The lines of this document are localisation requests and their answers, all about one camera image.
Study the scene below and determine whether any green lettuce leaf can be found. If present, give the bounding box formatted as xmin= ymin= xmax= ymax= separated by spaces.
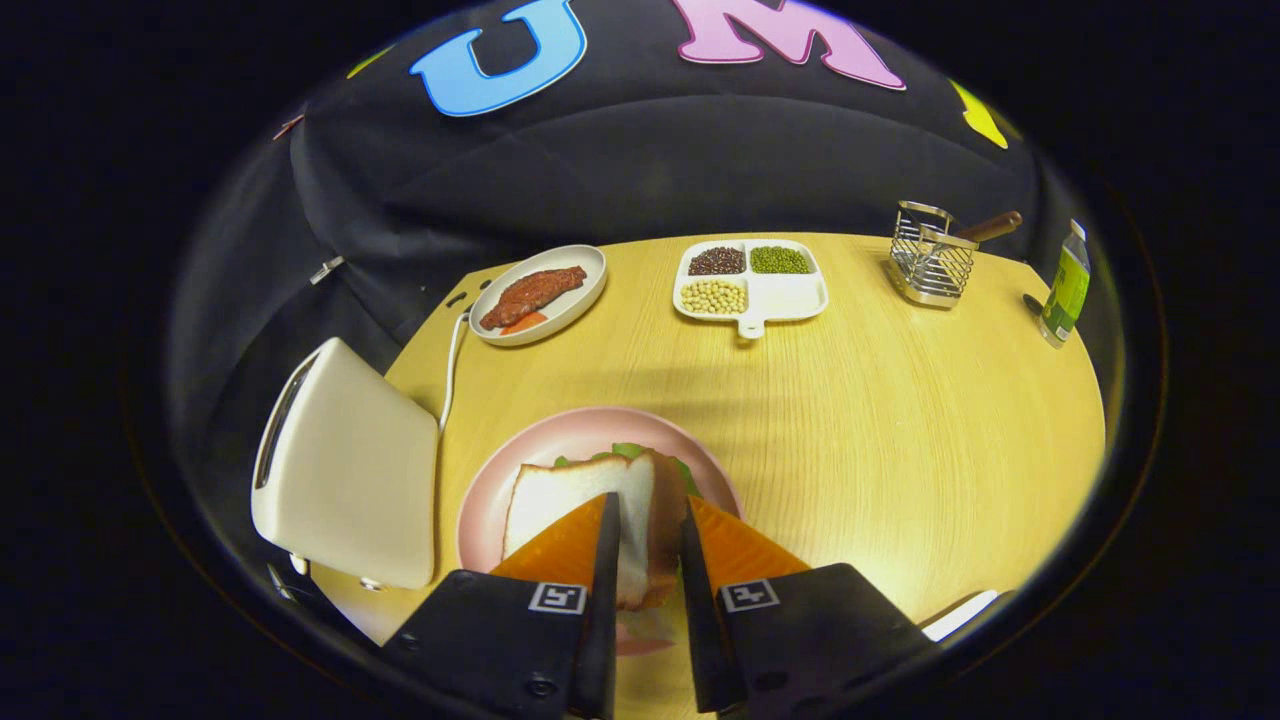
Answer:
xmin=553 ymin=443 xmax=701 ymax=498

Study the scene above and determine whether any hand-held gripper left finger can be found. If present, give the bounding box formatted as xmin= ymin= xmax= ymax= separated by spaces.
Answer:
xmin=383 ymin=492 xmax=622 ymax=719

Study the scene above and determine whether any pink round plate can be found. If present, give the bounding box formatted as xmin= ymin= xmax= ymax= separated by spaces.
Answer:
xmin=457 ymin=406 xmax=746 ymax=656

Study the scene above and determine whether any white toaster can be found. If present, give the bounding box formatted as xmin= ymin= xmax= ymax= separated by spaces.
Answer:
xmin=250 ymin=337 xmax=441 ymax=591

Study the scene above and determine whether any brown meat piece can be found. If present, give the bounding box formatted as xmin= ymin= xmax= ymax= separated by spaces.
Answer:
xmin=480 ymin=266 xmax=589 ymax=331

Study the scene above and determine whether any white card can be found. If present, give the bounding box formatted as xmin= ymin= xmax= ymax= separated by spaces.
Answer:
xmin=920 ymin=590 xmax=1001 ymax=642

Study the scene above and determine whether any toasted bread slice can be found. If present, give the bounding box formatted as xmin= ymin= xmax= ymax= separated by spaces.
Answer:
xmin=502 ymin=450 xmax=691 ymax=611

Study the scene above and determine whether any white divided dish with beans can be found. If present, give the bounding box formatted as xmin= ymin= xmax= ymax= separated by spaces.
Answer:
xmin=672 ymin=238 xmax=830 ymax=340

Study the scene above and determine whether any white toaster cable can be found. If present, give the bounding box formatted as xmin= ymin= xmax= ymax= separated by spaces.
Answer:
xmin=438 ymin=312 xmax=473 ymax=433

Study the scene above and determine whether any green plastic bottle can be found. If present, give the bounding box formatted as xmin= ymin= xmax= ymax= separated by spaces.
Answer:
xmin=1038 ymin=220 xmax=1092 ymax=348

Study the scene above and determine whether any metal wire basket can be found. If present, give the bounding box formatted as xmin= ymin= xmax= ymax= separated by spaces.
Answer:
xmin=888 ymin=201 xmax=980 ymax=308

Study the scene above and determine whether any black backdrop cloth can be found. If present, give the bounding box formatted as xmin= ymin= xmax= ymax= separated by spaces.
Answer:
xmin=175 ymin=0 xmax=1061 ymax=471

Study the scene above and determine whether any wooden handled utensil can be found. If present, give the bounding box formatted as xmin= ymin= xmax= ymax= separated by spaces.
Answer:
xmin=955 ymin=211 xmax=1024 ymax=244

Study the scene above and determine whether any white oval plate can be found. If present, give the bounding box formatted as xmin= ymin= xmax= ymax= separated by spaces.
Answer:
xmin=468 ymin=245 xmax=608 ymax=347

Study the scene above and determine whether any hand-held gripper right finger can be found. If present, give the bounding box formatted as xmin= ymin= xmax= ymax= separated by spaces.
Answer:
xmin=682 ymin=495 xmax=941 ymax=713

